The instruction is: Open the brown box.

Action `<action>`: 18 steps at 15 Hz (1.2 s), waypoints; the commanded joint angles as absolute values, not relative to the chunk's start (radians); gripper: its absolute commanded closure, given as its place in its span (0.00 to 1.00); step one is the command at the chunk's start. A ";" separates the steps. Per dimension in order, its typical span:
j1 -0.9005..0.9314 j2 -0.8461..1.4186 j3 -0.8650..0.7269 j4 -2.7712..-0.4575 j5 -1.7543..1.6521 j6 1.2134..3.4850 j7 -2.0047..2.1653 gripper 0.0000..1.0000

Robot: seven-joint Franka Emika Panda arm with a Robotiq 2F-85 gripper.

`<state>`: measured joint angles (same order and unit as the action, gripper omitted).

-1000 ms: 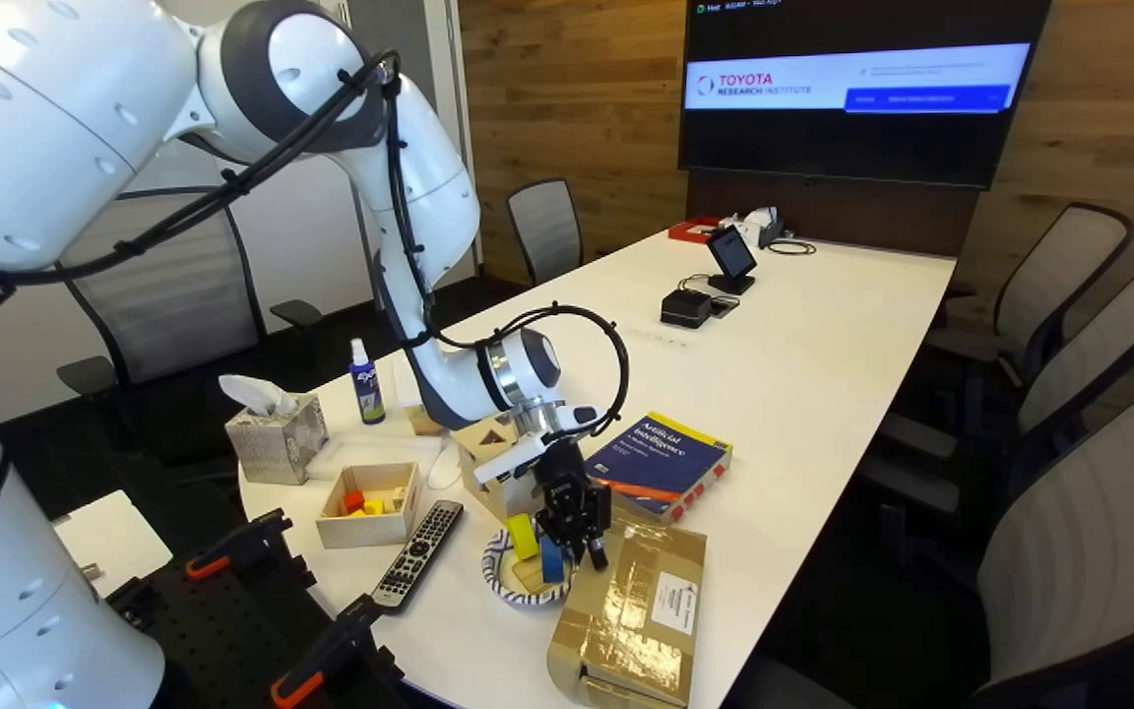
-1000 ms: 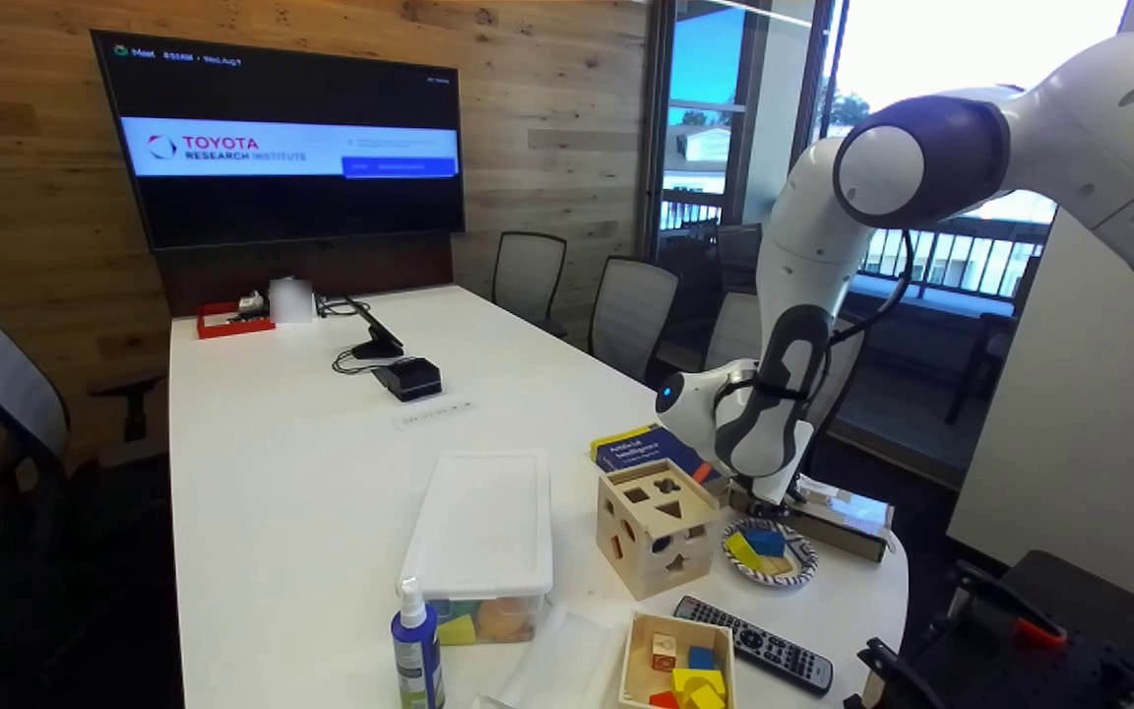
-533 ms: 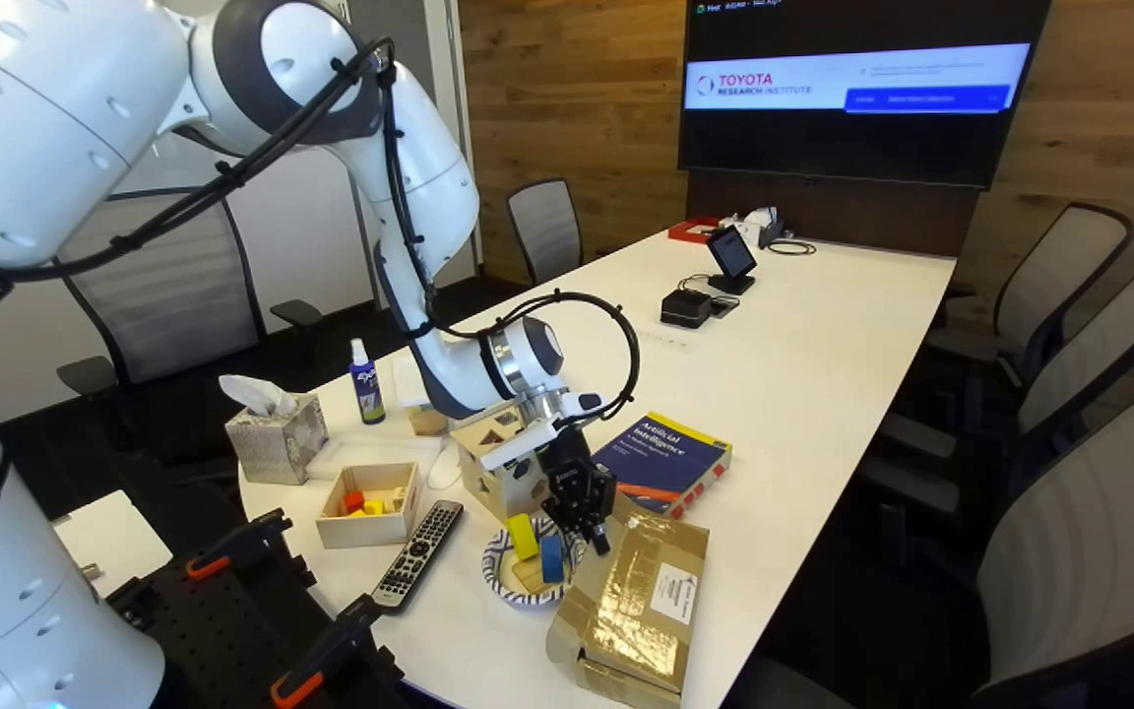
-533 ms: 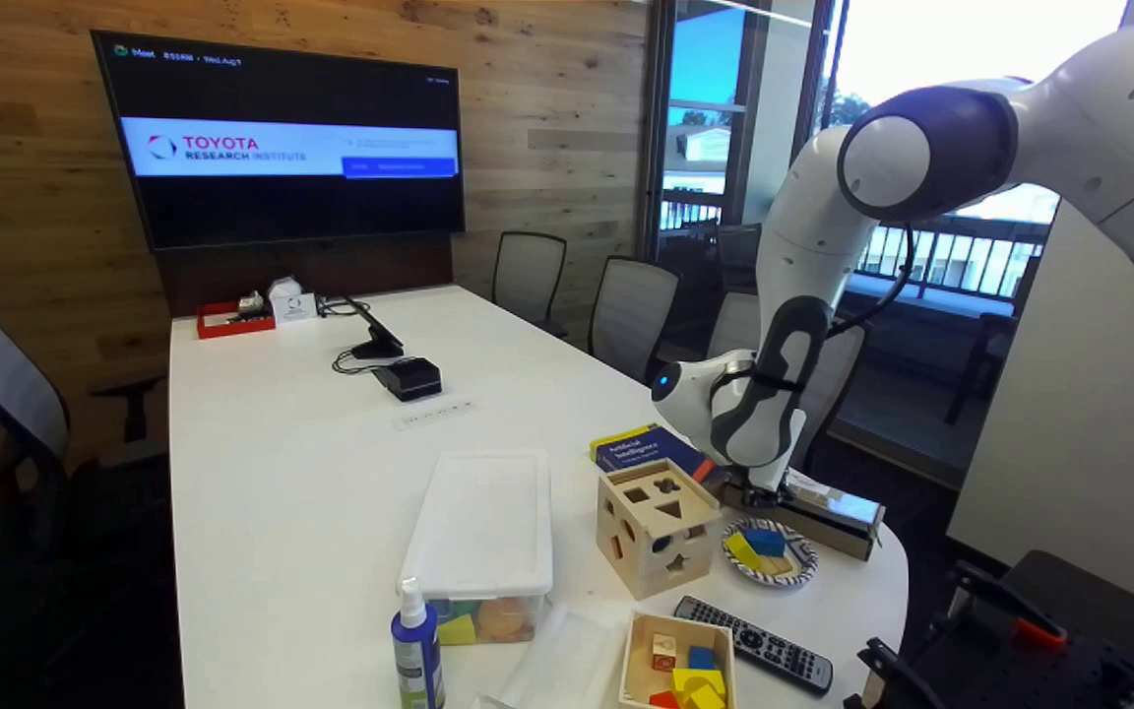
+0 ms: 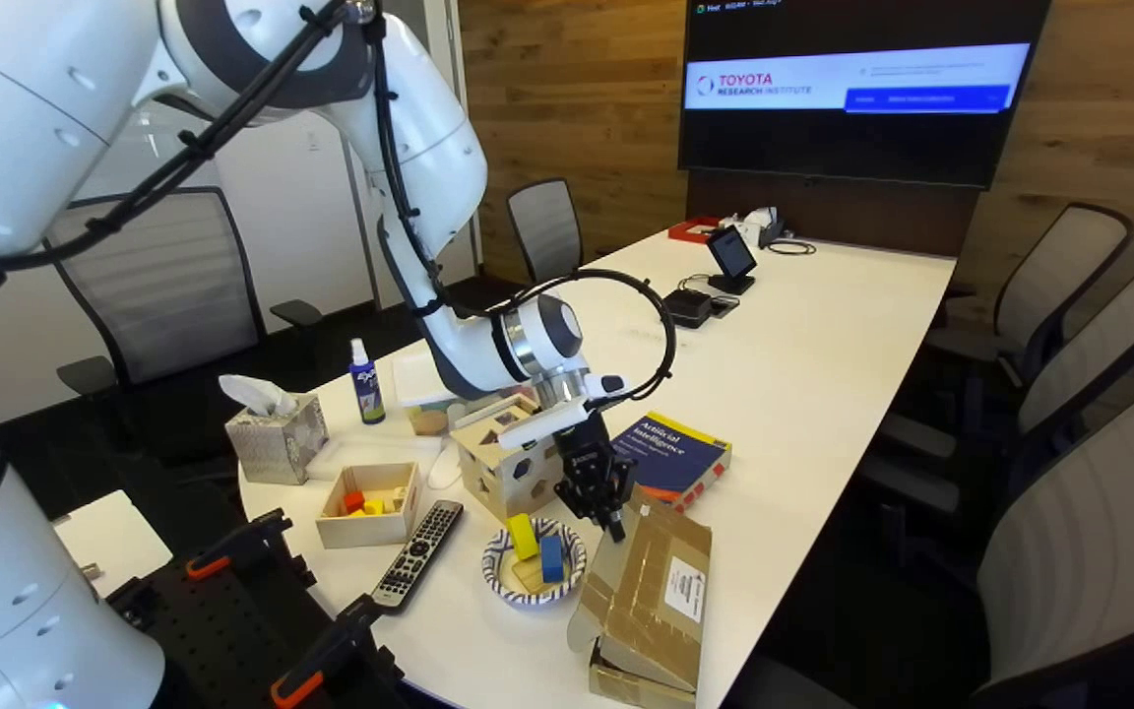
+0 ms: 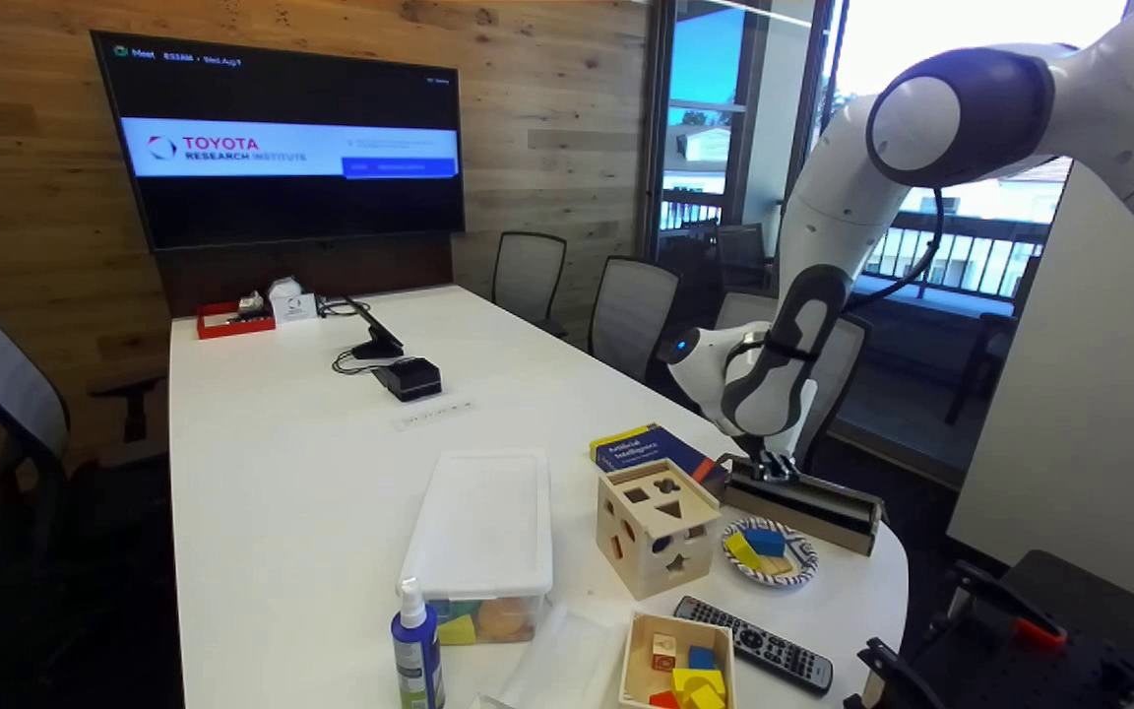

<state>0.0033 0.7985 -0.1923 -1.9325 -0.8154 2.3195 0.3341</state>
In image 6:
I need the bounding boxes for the wall mounted tv screen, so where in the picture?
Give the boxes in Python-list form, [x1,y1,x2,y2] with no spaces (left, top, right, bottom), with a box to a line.
[86,27,468,255]

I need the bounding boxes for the small black box device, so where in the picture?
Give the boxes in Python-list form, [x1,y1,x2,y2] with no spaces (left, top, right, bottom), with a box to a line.
[369,354,449,407]

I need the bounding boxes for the open wooden tray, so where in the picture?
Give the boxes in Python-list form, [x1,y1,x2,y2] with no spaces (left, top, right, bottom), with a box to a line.
[614,609,745,709]

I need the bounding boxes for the blue spray bottle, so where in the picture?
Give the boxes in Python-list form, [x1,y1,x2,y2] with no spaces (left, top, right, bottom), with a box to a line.
[386,574,451,709]

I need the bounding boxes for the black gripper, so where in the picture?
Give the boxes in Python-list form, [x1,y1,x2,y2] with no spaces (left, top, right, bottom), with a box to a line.
[732,433,808,488]

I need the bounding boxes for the red tray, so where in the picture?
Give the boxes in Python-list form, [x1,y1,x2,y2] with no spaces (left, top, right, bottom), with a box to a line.
[191,295,281,343]

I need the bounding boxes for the wooden shape sorter cube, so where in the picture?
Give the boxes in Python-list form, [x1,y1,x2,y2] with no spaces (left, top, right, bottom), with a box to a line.
[592,456,724,603]

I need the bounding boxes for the large white standing panel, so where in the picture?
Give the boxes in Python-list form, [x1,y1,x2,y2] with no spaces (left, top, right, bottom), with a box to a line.
[940,156,1134,626]

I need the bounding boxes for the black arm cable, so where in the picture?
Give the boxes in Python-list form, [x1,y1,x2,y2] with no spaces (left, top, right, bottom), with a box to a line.
[839,180,954,323]

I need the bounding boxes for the blue wooden block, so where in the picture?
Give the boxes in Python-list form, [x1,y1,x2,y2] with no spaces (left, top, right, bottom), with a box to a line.
[748,525,793,564]

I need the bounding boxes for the black remote control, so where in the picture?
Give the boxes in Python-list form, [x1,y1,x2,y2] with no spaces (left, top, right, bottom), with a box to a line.
[669,589,841,696]

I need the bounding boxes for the blue book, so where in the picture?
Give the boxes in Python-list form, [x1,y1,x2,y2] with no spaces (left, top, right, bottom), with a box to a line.
[588,419,732,494]

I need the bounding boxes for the yellow wooden block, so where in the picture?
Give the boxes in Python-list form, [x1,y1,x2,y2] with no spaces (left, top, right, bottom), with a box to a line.
[720,529,787,580]
[665,663,732,709]

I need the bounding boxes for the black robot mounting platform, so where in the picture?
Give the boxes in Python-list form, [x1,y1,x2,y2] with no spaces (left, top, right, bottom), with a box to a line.
[854,546,1134,709]

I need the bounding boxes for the blue patterned paper plate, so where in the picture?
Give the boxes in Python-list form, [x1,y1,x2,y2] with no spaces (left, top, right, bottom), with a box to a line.
[715,516,824,595]

